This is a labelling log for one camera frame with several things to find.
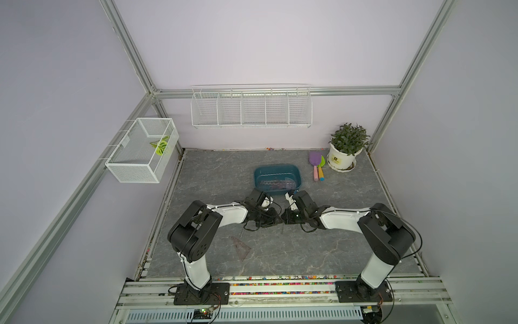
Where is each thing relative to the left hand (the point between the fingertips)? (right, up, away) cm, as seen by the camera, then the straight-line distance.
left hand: (280, 223), depth 89 cm
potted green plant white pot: (+34, +37, +10) cm, 51 cm away
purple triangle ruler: (+3, +15, +15) cm, 22 cm away
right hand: (+1, +3, +4) cm, 5 cm away
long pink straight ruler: (-5, +17, +16) cm, 24 cm away
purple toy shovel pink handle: (+22, +30, +27) cm, 46 cm away
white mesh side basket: (-56, +31, -6) cm, 65 cm away
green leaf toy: (-50, +34, -7) cm, 60 cm away
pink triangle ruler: (-16, -10, -4) cm, 20 cm away
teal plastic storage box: (0, +19, +19) cm, 27 cm away
